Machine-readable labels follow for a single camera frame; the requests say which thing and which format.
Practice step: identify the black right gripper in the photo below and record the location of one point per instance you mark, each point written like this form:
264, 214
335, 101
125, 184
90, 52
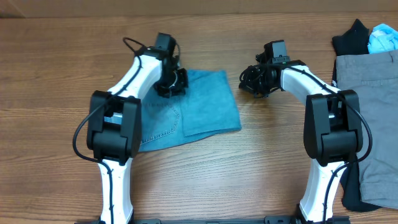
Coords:
253, 81

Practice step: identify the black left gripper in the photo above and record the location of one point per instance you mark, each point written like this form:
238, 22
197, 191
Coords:
178, 89

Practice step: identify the light blue denim jeans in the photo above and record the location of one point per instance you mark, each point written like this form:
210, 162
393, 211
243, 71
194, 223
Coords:
207, 108

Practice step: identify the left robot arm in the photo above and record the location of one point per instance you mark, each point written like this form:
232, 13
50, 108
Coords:
115, 121

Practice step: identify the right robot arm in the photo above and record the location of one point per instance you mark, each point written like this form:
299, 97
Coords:
332, 132

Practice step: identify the black garment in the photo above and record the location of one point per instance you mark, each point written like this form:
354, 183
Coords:
353, 42

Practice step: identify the grey shorts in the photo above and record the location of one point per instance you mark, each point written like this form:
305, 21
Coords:
374, 78

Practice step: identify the light blue crumpled cloth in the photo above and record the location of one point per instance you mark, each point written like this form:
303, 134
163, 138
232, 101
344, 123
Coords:
383, 38

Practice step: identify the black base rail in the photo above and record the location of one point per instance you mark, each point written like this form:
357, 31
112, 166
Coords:
211, 221

